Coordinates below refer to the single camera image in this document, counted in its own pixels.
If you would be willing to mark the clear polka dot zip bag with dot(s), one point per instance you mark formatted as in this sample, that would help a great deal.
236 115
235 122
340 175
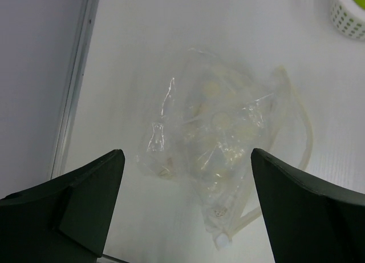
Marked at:
208 118

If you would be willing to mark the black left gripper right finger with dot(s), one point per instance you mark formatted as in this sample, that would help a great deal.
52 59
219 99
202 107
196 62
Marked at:
307 218

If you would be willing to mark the white perforated plastic basket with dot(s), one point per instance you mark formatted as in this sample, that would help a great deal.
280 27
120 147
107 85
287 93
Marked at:
348 18

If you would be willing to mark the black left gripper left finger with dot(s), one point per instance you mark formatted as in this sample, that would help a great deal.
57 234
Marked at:
66 219

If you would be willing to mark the aluminium frame post left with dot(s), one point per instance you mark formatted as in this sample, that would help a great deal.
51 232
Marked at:
71 92

